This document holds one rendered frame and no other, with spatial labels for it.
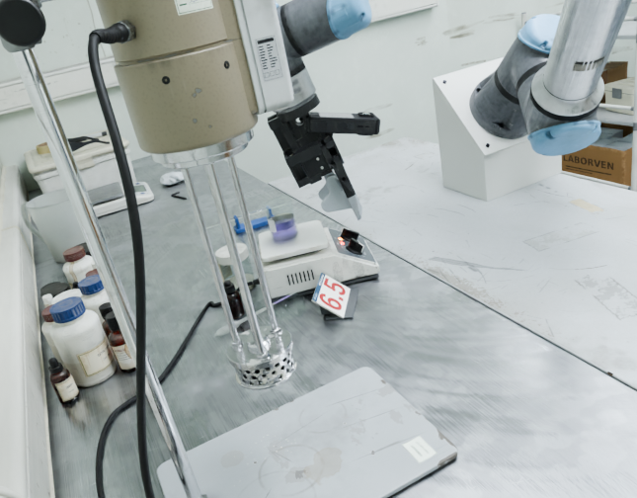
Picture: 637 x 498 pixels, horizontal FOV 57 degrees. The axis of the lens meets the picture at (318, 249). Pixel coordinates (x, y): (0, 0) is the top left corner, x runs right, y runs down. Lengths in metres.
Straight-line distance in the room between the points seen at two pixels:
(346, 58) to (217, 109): 2.20
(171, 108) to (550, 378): 0.55
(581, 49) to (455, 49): 2.03
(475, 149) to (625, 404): 0.68
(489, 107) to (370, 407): 0.74
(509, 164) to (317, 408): 0.75
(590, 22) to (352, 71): 1.82
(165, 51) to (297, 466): 0.46
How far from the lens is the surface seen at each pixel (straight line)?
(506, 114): 1.27
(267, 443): 0.73
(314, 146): 0.90
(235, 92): 0.48
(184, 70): 0.46
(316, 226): 1.07
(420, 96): 2.88
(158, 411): 0.60
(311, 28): 0.85
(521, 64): 1.18
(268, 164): 2.54
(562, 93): 1.05
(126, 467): 0.80
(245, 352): 0.59
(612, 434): 0.72
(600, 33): 0.96
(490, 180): 1.29
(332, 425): 0.73
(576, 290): 0.96
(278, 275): 1.00
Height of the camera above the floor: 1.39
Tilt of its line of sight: 24 degrees down
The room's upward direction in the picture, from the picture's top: 12 degrees counter-clockwise
